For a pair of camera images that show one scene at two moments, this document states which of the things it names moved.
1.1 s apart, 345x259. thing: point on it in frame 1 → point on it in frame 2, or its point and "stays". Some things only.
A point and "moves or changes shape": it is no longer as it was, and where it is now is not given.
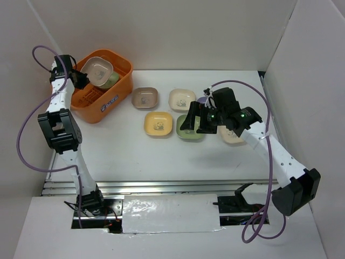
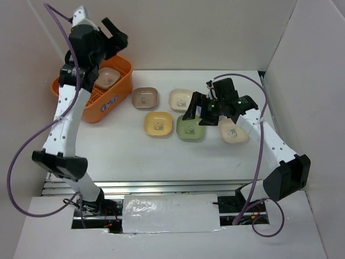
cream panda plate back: x=180 y=99 stays
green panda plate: x=182 y=134 stays
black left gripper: x=84 y=80 → x=117 y=43
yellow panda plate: x=158 y=123 stays
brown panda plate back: x=144 y=97 stays
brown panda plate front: x=98 y=69 moves or changes shape
